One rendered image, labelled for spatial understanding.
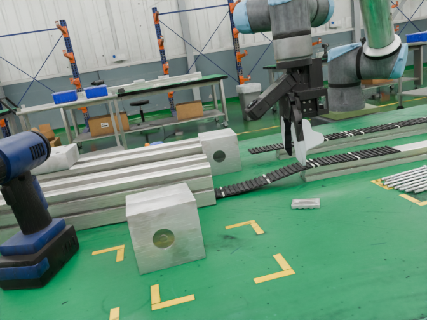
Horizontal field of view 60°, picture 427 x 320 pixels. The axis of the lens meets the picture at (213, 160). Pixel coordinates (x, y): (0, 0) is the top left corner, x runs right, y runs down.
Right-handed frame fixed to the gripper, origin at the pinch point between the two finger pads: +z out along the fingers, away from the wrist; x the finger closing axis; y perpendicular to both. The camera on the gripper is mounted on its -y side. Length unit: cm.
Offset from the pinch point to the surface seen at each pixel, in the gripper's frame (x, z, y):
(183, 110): 491, 48, -12
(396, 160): -2.0, 4.6, 22.3
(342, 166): -2.0, 3.6, 9.9
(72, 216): -3.9, 2.6, -46.7
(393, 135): 17.0, 4.6, 33.3
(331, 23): 788, -55, 366
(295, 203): -13.2, 4.8, -4.6
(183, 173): -5.0, -2.3, -23.6
